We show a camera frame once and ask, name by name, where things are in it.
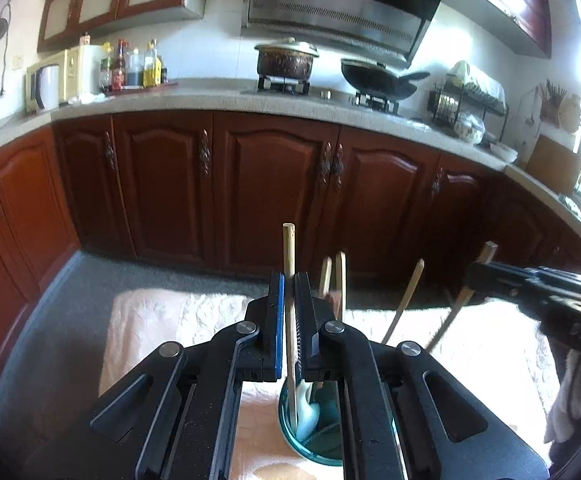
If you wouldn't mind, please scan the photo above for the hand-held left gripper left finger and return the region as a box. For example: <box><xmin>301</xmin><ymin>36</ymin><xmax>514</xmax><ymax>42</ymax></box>
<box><xmin>33</xmin><ymin>271</ymin><xmax>286</xmax><ymax>480</ymax></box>

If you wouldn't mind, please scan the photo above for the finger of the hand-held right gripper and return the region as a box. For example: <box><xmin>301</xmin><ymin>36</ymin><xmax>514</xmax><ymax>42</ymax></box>
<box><xmin>462</xmin><ymin>261</ymin><xmax>542</xmax><ymax>312</ymax></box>

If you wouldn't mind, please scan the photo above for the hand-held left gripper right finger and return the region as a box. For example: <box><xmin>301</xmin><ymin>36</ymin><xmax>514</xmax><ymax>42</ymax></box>
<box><xmin>294</xmin><ymin>271</ymin><xmax>547</xmax><ymax>480</ymax></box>

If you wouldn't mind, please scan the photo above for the white ceramic soup spoon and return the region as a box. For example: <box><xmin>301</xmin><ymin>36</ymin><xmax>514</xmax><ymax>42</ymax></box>
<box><xmin>294</xmin><ymin>381</ymin><xmax>324</xmax><ymax>439</ymax></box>

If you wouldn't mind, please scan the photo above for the person's right forearm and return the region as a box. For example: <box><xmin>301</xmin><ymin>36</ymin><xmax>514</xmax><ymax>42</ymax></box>
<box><xmin>544</xmin><ymin>347</ymin><xmax>581</xmax><ymax>443</ymax></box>

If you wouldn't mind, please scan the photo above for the wooden cutting board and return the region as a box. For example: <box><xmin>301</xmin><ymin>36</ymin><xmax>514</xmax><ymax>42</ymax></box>
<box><xmin>525</xmin><ymin>135</ymin><xmax>581</xmax><ymax>196</ymax></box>

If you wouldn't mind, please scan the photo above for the white floral lidded bowl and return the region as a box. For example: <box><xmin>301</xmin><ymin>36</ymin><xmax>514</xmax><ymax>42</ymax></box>
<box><xmin>454</xmin><ymin>112</ymin><xmax>486</xmax><ymax>143</ymax></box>

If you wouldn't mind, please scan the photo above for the row of white plates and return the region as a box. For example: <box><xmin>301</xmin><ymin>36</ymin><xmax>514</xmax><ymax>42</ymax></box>
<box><xmin>465</xmin><ymin>65</ymin><xmax>507</xmax><ymax>108</ymax></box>

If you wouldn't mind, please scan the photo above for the gas stove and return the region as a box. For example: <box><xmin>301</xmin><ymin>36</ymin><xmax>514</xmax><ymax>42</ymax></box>
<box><xmin>240</xmin><ymin>74</ymin><xmax>423</xmax><ymax>117</ymax></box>

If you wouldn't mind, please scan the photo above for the black wok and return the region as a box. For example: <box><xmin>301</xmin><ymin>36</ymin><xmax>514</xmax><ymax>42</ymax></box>
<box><xmin>340</xmin><ymin>57</ymin><xmax>431</xmax><ymax>101</ymax></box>

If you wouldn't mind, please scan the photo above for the grey stone countertop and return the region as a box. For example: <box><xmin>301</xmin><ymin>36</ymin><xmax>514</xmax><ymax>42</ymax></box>
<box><xmin>0</xmin><ymin>77</ymin><xmax>581</xmax><ymax>261</ymax></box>

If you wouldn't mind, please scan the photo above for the brown clay pot with lid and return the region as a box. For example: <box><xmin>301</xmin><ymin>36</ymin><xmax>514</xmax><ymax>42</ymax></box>
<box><xmin>254</xmin><ymin>37</ymin><xmax>319</xmax><ymax>81</ymax></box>

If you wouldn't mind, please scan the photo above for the yellow oil bottle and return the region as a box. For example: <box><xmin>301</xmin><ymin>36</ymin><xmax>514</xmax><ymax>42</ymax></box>
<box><xmin>143</xmin><ymin>39</ymin><xmax>164</xmax><ymax>87</ymax></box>

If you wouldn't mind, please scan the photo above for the clear bottle dark liquid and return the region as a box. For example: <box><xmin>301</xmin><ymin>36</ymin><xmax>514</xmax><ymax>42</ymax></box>
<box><xmin>127</xmin><ymin>49</ymin><xmax>144</xmax><ymax>87</ymax></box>

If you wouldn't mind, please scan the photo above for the dark sauce bottle red label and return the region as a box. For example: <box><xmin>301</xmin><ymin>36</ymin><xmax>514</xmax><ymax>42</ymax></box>
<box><xmin>112</xmin><ymin>40</ymin><xmax>126</xmax><ymax>92</ymax></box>

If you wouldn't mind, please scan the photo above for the green glass bottle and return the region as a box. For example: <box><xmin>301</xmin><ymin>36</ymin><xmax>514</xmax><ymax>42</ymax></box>
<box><xmin>99</xmin><ymin>42</ymin><xmax>114</xmax><ymax>93</ymax></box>

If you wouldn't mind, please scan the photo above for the steel range hood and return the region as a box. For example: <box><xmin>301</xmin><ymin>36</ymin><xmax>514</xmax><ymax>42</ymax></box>
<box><xmin>242</xmin><ymin>0</ymin><xmax>450</xmax><ymax>68</ymax></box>

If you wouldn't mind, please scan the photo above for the cream microwave oven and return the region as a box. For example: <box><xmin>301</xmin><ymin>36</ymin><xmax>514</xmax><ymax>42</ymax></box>
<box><xmin>25</xmin><ymin>45</ymin><xmax>104</xmax><ymax>113</ymax></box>

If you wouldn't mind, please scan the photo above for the wall utensil holder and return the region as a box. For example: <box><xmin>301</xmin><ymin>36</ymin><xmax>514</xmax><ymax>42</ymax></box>
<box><xmin>537</xmin><ymin>80</ymin><xmax>566</xmax><ymax>123</ymax></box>

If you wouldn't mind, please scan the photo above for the black wire dish rack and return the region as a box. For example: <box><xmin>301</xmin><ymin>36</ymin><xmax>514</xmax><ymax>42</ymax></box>
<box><xmin>427</xmin><ymin>62</ymin><xmax>509</xmax><ymax>136</ymax></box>

